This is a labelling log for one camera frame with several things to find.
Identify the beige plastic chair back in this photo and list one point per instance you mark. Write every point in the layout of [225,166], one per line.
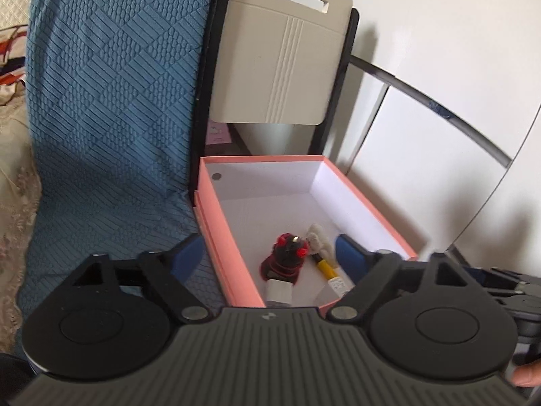
[274,59]

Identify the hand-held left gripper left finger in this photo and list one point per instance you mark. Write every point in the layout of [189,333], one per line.
[189,254]

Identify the beige hair claw clip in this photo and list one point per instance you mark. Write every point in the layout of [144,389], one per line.
[322,241]

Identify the cream floral bed sheet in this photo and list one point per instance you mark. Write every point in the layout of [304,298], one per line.
[15,186]

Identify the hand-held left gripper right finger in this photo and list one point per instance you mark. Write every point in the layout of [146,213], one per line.
[351,259]

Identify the black curved metal bar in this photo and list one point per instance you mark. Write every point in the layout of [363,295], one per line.
[448,112]

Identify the pink paper sheet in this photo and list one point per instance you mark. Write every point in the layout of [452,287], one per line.
[217,133]

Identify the yellow tube with white label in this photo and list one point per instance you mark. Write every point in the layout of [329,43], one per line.
[326,268]

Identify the pink cardboard box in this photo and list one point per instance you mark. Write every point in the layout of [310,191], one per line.
[236,241]

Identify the person's right hand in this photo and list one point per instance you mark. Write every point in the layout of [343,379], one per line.
[528,376]

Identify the blue quilted cushion cover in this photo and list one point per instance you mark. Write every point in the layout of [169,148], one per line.
[114,127]

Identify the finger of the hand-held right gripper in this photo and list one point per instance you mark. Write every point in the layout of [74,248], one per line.
[507,280]

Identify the striped orange navy blanket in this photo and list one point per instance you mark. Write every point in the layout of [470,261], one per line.
[10,72]

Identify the black red plush toy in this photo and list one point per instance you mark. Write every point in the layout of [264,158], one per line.
[284,258]

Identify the white charger plug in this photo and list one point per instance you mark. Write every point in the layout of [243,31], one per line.
[279,294]

